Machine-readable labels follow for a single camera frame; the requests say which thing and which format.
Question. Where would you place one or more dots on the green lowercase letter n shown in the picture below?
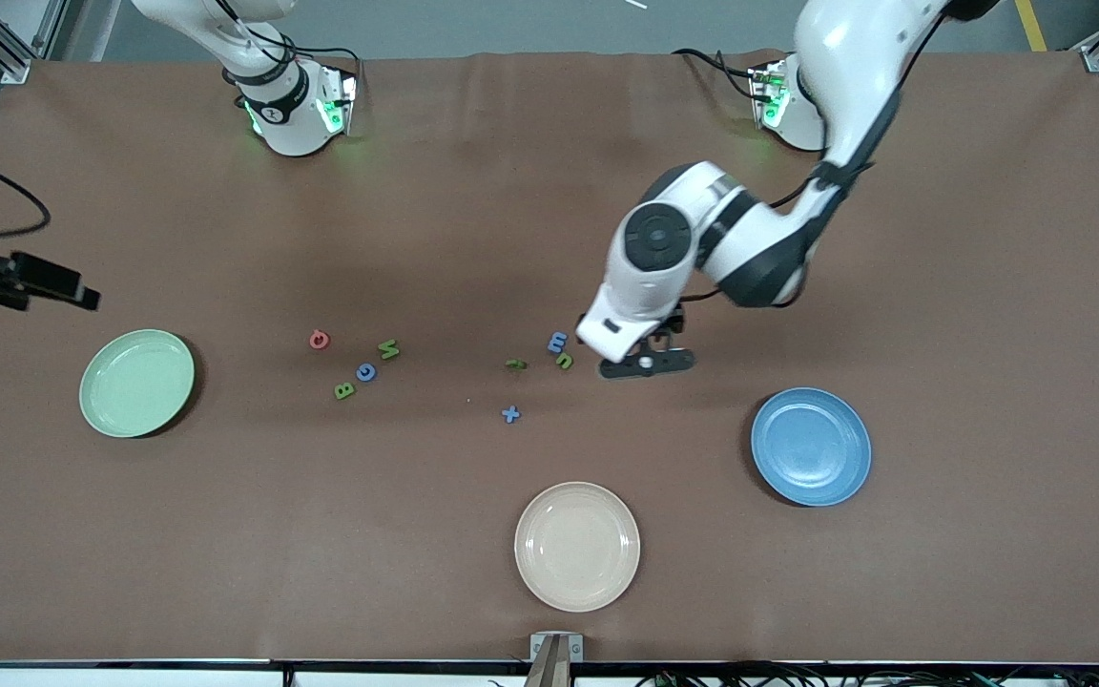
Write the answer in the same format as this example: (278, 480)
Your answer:
(564, 363)

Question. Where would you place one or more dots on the blue lowercase letter m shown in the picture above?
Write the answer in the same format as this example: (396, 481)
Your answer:
(557, 341)

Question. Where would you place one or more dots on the blue lowercase letter x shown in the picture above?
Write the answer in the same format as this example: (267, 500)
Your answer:
(510, 414)

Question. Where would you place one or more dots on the green letter M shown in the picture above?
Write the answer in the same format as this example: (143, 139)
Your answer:
(387, 349)

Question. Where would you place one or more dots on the blue letter G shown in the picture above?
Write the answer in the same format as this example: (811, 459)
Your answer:
(360, 373)

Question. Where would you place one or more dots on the green letter B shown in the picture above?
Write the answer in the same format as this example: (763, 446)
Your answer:
(343, 390)

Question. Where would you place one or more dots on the red letter Q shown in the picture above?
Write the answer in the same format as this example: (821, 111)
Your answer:
(314, 340)

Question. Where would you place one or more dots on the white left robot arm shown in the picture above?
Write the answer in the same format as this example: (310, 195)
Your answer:
(845, 57)

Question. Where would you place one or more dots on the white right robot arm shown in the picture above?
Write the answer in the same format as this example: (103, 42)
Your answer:
(287, 114)

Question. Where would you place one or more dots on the blue plate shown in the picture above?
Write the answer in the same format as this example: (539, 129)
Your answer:
(811, 446)

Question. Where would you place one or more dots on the light green plate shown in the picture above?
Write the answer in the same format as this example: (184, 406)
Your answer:
(136, 383)

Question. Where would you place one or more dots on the beige plate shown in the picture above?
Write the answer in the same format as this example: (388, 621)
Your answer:
(577, 546)

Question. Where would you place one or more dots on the brown table mat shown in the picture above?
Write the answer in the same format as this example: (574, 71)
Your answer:
(988, 334)

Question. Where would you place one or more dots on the yellow floor tape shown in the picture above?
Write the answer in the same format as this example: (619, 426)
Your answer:
(1031, 24)

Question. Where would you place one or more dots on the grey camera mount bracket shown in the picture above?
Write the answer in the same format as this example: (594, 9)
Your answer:
(554, 663)

